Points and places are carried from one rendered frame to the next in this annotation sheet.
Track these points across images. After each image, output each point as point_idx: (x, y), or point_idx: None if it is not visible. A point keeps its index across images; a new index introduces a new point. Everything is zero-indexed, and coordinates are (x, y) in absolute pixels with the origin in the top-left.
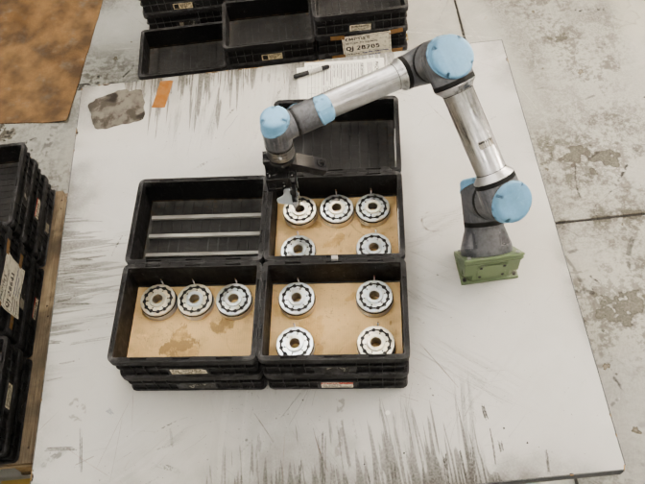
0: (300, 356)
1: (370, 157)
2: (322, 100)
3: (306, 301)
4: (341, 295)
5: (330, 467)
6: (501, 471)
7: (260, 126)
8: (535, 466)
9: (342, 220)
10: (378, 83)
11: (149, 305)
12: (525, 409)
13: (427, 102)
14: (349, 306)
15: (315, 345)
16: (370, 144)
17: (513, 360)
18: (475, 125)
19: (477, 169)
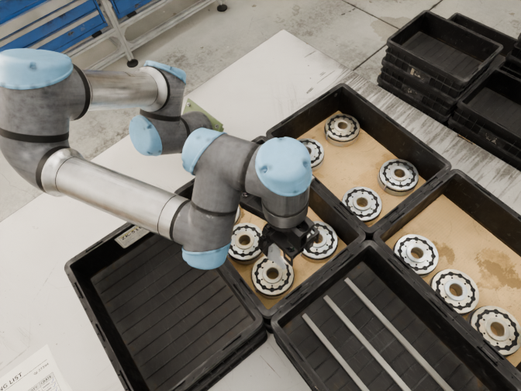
0: (415, 139)
1: (155, 266)
2: (200, 136)
3: (357, 193)
4: (322, 183)
5: (426, 136)
6: (336, 66)
7: (305, 180)
8: (318, 57)
9: (254, 225)
10: (98, 167)
11: (512, 332)
12: (289, 75)
13: (34, 298)
14: (326, 170)
15: (379, 169)
16: (137, 277)
17: (263, 96)
18: (112, 72)
19: (152, 88)
